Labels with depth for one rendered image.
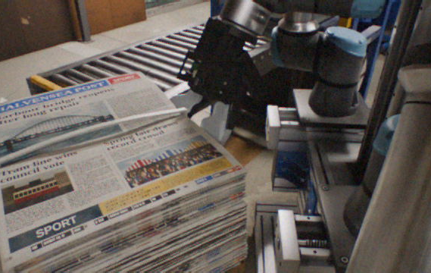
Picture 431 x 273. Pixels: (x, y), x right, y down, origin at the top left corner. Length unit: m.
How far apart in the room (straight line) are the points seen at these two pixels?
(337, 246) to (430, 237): 0.47
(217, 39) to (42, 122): 0.30
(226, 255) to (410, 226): 0.33
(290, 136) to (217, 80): 0.60
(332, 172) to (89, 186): 0.73
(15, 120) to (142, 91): 0.21
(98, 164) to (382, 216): 0.34
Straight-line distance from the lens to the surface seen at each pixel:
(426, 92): 0.26
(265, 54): 1.65
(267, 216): 1.56
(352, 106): 1.13
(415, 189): 0.25
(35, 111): 0.64
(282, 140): 1.14
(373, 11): 0.66
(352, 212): 0.73
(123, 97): 0.63
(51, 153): 0.52
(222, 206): 0.46
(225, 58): 0.57
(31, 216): 0.43
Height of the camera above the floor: 1.34
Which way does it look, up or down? 34 degrees down
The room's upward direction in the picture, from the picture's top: straight up
